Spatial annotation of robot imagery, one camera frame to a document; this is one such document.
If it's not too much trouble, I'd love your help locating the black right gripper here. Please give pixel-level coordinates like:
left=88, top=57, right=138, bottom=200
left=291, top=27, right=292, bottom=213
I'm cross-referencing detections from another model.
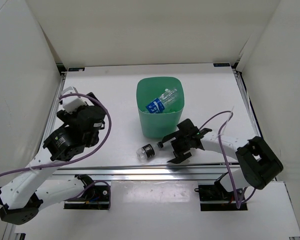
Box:
left=161, top=130, right=192, bottom=164

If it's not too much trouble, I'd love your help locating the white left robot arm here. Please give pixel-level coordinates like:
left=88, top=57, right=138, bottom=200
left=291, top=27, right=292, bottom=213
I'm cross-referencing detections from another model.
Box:
left=0, top=105, right=112, bottom=225

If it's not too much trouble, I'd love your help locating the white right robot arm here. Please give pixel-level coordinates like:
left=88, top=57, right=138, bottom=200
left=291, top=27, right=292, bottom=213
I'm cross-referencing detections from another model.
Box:
left=157, top=118, right=284, bottom=200

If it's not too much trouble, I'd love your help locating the green plastic bin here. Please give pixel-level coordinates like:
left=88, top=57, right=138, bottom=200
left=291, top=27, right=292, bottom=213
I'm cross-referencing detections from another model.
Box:
left=136, top=76, right=185, bottom=138

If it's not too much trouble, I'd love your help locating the clear bottle black label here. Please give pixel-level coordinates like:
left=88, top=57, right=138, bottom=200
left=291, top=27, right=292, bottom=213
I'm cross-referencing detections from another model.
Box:
left=136, top=142, right=163, bottom=161

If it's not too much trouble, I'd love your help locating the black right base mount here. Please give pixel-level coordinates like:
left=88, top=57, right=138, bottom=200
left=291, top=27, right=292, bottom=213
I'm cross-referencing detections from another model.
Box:
left=194, top=185, right=248, bottom=212

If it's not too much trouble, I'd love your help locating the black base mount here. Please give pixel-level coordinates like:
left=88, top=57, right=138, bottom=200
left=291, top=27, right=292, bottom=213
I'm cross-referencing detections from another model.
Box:
left=63, top=174, right=112, bottom=211
left=194, top=185, right=248, bottom=212

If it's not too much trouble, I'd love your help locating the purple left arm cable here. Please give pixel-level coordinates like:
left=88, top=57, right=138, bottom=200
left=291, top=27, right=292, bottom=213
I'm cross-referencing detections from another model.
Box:
left=0, top=92, right=113, bottom=218

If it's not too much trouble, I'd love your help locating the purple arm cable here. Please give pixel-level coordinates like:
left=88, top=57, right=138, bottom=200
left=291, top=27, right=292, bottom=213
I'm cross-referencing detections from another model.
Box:
left=199, top=111, right=257, bottom=210
left=0, top=92, right=113, bottom=218

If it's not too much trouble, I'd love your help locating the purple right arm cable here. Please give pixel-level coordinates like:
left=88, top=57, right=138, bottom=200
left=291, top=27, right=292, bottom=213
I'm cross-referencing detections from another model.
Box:
left=199, top=111, right=257, bottom=210

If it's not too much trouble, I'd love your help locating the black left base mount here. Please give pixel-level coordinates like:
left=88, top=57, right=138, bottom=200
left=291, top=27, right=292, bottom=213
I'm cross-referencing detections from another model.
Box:
left=63, top=174, right=112, bottom=211

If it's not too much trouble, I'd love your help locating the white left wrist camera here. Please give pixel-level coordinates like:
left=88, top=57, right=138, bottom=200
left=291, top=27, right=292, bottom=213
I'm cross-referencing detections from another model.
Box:
left=61, top=86, right=87, bottom=114

